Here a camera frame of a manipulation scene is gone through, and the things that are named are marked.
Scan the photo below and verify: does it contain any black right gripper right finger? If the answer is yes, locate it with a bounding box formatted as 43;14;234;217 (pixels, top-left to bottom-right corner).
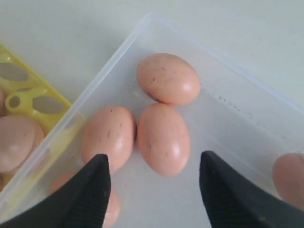
199;151;304;228

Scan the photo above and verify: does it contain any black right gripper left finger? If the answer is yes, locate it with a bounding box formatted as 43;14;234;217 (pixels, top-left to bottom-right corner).
0;154;111;228

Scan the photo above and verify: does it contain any brown egg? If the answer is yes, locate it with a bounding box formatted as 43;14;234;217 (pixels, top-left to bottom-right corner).
81;105;137;174
47;172;121;228
0;115;44;173
272;153;304;207
137;103;190;176
136;53;201;105

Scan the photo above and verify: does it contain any clear plastic bin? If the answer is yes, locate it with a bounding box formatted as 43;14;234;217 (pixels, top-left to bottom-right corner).
0;14;304;228

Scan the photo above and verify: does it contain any yellow plastic egg tray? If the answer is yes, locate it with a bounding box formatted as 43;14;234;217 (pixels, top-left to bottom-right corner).
0;42;73;190

